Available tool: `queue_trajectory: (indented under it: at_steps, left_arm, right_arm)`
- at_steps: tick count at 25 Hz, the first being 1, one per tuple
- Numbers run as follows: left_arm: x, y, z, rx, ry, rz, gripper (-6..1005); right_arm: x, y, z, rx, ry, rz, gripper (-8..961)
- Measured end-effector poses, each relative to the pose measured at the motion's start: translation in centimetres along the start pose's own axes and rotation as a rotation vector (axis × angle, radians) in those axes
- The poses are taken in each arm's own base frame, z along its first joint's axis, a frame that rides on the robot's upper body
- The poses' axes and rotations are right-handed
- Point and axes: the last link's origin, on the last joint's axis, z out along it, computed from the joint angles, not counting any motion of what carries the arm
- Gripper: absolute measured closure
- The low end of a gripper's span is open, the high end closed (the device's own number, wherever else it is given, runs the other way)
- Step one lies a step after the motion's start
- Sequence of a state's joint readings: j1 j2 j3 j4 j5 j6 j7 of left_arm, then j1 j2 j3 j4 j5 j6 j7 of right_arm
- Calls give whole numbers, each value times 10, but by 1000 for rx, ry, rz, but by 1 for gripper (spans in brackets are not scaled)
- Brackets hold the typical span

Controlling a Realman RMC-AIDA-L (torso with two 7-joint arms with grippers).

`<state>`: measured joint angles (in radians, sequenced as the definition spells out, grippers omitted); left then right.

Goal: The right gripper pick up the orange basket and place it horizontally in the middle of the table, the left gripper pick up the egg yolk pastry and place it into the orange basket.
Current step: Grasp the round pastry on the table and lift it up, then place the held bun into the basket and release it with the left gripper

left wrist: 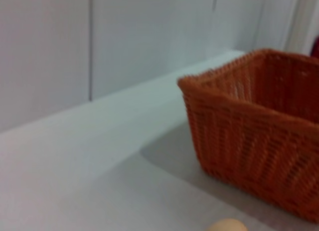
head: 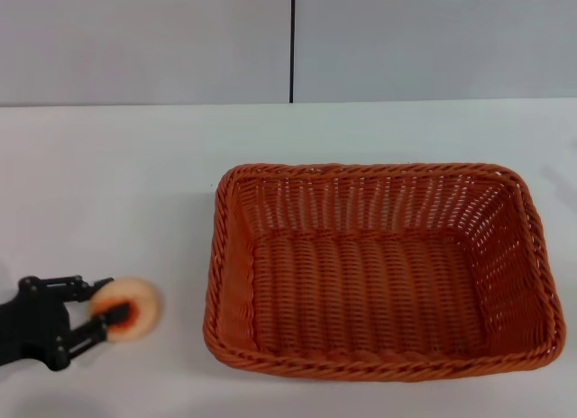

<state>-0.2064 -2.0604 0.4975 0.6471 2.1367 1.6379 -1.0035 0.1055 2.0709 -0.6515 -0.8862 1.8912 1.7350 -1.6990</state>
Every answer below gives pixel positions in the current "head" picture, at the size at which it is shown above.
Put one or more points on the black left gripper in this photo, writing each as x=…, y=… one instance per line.
x=33, y=323

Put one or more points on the round bun with orange centre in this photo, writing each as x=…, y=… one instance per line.
x=142, y=301

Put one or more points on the orange woven wicker basket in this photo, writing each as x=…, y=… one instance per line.
x=374, y=278

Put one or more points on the black vertical wall strip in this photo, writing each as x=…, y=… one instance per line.
x=292, y=44

